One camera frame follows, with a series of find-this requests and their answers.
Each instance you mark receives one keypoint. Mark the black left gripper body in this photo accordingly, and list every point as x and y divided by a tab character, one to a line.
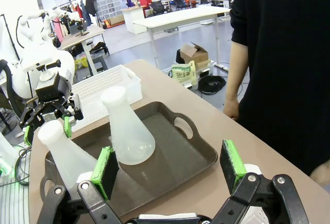
52	90

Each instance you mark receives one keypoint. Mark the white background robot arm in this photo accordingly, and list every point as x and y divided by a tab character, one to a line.
28	19

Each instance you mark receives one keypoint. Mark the translucent white Erlenmeyer flask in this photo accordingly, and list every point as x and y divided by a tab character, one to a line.
129	141
67	157

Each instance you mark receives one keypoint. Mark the open cardboard box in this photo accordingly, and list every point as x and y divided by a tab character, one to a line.
193	54

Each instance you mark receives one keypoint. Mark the white perforated plastic basket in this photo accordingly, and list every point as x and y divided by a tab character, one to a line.
103	85
257	213

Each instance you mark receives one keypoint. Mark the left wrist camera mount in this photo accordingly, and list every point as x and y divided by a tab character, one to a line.
33	64

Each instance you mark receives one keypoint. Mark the person's right forearm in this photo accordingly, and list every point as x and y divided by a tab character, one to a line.
237	74

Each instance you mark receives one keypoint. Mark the dark brown plastic tray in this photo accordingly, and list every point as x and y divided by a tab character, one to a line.
167	162

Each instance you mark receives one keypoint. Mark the white storage drawers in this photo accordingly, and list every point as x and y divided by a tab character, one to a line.
108	5

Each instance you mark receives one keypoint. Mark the person's right hand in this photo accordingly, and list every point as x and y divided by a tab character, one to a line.
232	109

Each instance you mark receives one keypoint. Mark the black jacket on rack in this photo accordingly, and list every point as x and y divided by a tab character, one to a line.
90	3

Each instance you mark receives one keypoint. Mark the white desk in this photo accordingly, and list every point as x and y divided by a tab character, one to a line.
180	15

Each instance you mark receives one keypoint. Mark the white cabinet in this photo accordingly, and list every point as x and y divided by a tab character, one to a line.
132	18

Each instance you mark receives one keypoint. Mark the person's left hand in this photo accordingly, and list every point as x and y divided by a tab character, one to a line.
323	173

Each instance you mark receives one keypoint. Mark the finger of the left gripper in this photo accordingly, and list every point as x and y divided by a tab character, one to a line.
28	135
74	108

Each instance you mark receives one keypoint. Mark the green and white bag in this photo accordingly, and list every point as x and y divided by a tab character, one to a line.
181	73

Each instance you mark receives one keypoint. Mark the black device on stand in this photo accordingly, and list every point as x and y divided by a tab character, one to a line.
77	28

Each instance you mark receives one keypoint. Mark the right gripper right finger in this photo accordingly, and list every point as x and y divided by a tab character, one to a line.
233	167

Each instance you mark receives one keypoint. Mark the person in black sweater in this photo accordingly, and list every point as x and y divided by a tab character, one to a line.
283	54

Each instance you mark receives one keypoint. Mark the brown top table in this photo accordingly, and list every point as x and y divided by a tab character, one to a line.
90	32

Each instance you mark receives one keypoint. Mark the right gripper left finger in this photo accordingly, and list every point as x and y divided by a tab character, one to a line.
108	175

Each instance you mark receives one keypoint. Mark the yellow bag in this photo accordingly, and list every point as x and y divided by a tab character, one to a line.
81	62

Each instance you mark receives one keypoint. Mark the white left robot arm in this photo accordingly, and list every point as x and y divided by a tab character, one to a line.
19	85

